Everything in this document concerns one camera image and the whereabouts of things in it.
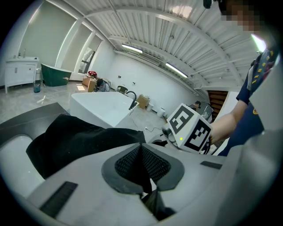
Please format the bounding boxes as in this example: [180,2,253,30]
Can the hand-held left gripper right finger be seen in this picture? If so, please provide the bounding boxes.
[141,142,227,216]

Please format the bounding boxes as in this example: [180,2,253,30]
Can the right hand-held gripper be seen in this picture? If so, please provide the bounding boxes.
[162,102,213,155]

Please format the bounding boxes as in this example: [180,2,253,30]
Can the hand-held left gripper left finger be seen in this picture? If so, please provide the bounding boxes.
[26,142,160,226]

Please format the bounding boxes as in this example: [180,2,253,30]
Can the black cloth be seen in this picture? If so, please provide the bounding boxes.
[26,114,177,222]

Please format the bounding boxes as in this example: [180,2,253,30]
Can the person's right forearm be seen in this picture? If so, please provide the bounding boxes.
[209,97,249,147]

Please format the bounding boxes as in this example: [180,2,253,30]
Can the wooden staircase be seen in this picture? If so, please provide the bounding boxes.
[207,90,229,117]

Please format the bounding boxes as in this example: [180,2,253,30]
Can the brown cardboard box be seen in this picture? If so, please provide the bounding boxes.
[137,94,151,110]
[88,80,98,93]
[82,75,95,87]

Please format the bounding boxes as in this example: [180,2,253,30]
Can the long ceiling light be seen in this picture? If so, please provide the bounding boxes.
[121,43,143,53]
[251,33,268,53]
[165,62,189,79]

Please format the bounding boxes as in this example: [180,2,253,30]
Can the black bathtub faucet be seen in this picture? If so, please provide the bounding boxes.
[125,90,138,110]

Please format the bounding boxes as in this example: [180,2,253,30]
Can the person's navy printed shirt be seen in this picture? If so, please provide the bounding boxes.
[218,47,279,157]

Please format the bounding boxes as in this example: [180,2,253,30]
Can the white sink basin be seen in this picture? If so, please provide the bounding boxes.
[0,134,46,198]

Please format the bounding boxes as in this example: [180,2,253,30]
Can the black metal chair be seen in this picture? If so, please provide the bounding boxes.
[116,85,129,95]

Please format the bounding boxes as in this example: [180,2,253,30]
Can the white bathtub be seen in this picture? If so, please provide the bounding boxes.
[70,91,140,128]

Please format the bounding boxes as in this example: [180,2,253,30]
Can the black stone sink counter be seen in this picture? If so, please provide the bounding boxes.
[0,102,72,147]

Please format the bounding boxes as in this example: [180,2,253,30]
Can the white sticks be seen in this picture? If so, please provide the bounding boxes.
[36,94,50,104]

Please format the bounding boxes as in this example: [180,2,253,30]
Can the black framed window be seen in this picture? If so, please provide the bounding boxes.
[77,46,96,75]

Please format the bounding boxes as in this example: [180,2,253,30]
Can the green bathtub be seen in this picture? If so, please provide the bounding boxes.
[40,63,73,87]

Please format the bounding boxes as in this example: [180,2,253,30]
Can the white vanity cabinet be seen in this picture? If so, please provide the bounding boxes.
[4,56,40,94]

